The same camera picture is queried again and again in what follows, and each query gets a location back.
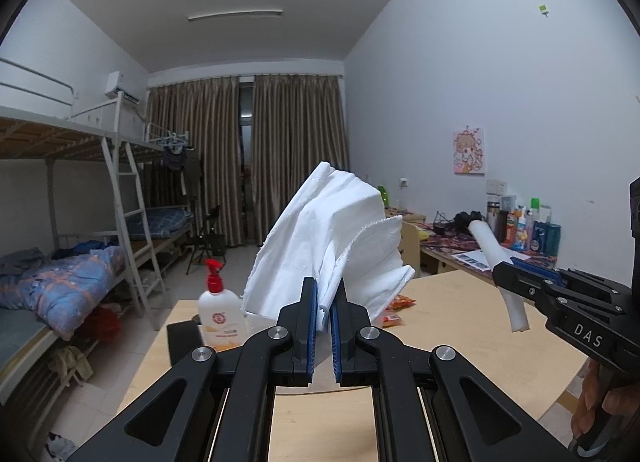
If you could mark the row of toiletry bottles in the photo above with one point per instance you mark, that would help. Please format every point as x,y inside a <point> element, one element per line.
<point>540,234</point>

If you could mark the plain wooden desk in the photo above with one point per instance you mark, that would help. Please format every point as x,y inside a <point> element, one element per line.
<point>412,217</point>

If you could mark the white foam box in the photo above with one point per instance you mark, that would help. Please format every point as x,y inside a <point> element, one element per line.
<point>257,324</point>

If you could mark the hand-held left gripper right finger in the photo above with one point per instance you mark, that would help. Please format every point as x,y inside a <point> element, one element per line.
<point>336,332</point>

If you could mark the brown curtain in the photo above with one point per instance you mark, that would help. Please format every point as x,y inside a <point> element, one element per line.
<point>195,157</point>
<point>295,142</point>

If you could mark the dark hanging clothes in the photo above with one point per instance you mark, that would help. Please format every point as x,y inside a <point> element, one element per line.
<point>180,162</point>

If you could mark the black folding chair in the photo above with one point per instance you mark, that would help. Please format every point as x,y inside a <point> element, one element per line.
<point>210,242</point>

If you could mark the beige cloth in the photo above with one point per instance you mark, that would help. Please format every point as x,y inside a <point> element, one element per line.
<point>70,364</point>

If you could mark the ceiling tube lamp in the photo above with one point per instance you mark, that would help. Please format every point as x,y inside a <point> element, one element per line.
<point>235,15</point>

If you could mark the white air conditioner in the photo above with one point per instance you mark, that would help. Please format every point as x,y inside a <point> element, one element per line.
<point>121,87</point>

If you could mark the white paper sheets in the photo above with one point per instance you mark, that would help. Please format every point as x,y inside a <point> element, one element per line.
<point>470,258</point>

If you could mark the black smartphone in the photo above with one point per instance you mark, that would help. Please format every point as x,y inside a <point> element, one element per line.
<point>182,342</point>

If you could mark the person's right hand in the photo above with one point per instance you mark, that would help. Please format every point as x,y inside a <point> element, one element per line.
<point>585,402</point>

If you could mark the blue plaid mattress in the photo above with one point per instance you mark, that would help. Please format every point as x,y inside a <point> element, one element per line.
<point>160,222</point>

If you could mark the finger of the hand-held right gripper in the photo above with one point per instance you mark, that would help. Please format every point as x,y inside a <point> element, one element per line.
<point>520,283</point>
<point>537,271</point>

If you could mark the double wall socket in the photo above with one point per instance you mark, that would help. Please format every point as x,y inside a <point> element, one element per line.
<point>496,187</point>

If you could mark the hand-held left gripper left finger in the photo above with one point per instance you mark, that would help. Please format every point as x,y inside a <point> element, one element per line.
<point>312,322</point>

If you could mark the black headphones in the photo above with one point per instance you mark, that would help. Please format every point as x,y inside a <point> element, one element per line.
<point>466,221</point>

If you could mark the white foam tube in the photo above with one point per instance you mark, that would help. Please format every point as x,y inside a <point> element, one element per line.
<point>487,242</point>

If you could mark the green wall sticker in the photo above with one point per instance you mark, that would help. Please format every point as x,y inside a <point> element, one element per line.
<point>543,9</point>

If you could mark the red cloth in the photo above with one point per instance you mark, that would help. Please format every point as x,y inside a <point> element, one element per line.
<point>102,324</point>

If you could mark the cartoon wall poster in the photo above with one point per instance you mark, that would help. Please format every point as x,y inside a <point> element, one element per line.
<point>470,151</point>

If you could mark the wooden chair with smiley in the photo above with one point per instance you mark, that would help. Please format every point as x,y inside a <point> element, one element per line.
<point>411,247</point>

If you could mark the wooden desk with patterned mat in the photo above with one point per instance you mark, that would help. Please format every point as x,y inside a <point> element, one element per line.
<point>440,252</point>

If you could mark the white bunk ladder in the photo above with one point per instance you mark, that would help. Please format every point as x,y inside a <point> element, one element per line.
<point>132,222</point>

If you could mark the blue patterned quilt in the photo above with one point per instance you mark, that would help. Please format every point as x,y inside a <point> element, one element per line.
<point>65,287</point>

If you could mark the white pump lotion bottle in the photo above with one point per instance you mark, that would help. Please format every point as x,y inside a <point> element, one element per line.
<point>222,322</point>

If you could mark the metal bunk bed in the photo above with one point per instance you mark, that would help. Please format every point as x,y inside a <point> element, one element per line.
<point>30,137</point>
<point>155,142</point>

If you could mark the green bottle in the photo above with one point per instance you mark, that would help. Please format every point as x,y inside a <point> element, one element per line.
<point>383,196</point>

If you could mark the white tissue paper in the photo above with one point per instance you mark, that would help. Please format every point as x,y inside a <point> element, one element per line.
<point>330,222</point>

